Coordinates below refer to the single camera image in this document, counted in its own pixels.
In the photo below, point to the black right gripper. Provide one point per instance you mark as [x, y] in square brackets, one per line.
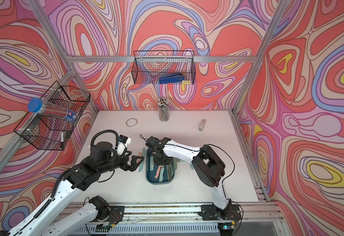
[155, 156]

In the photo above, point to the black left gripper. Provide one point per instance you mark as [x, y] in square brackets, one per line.
[133, 167]

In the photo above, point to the light blue ceramic fruit knife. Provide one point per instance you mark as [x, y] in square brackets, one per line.
[142, 163]

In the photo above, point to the pink ceramic fruit knife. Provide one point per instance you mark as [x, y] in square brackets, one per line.
[160, 174]

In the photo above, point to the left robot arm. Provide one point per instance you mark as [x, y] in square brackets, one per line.
[104, 157]

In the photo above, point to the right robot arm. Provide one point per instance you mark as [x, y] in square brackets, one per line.
[208, 166]

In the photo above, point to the teal plastic storage box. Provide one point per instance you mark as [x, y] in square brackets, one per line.
[151, 170]

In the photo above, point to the masking tape roll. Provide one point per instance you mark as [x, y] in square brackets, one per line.
[131, 122]

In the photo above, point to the pencil holder cup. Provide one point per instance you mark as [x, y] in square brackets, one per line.
[163, 108]

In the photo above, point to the blue tool in basket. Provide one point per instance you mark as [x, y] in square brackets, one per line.
[172, 78]

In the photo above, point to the clear bottle blue cap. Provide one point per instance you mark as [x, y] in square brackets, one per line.
[38, 106]

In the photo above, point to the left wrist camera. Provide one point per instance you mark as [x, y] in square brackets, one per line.
[124, 141]

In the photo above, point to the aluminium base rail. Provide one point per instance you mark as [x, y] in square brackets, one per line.
[191, 213]

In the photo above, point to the black wire basket back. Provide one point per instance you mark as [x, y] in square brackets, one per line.
[150, 65]

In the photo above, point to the black wire basket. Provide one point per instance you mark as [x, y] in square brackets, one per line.
[150, 65]
[52, 117]

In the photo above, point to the black wire basket left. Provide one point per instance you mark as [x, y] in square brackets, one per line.
[52, 117]

